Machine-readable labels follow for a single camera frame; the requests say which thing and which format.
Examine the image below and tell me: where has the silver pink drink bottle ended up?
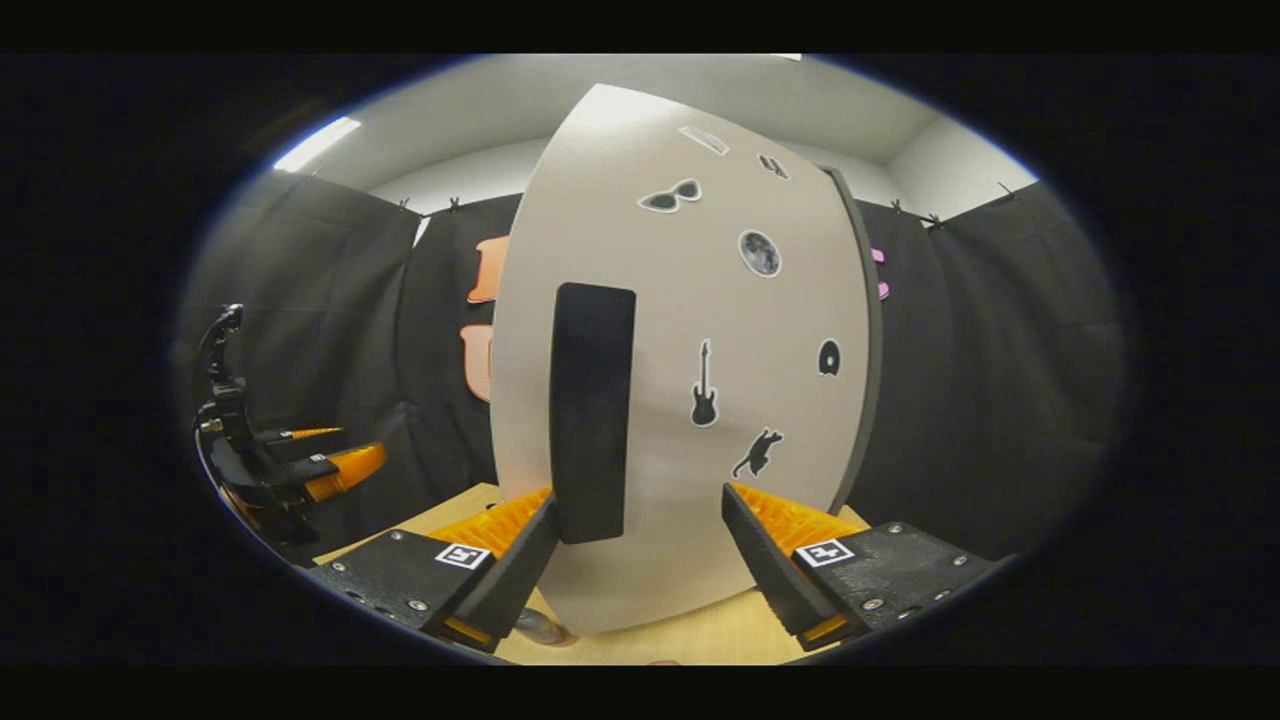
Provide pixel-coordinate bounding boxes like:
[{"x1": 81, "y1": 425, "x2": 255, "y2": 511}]
[{"x1": 513, "y1": 605, "x2": 579, "y2": 648}]

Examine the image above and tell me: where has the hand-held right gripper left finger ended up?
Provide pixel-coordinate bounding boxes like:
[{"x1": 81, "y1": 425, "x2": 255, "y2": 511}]
[{"x1": 305, "y1": 487, "x2": 561, "y2": 653}]

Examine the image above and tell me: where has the grey cabinet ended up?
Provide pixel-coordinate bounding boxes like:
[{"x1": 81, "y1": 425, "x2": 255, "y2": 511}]
[{"x1": 825, "y1": 165, "x2": 887, "y2": 516}]

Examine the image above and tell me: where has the black cabinet door handle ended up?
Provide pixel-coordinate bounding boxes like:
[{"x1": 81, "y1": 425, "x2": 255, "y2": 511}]
[{"x1": 549, "y1": 283, "x2": 637, "y2": 545}]

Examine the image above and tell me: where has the white cabinet door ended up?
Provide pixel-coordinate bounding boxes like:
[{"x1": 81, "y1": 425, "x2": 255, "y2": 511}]
[{"x1": 490, "y1": 83, "x2": 871, "y2": 634}]

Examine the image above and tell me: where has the black backdrop cloth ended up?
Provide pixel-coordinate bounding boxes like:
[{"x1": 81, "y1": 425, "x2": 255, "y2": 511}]
[{"x1": 175, "y1": 170, "x2": 1131, "y2": 561}]

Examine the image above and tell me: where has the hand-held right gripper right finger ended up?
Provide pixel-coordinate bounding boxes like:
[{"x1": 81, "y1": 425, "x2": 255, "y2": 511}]
[{"x1": 720, "y1": 482, "x2": 1016, "y2": 651}]

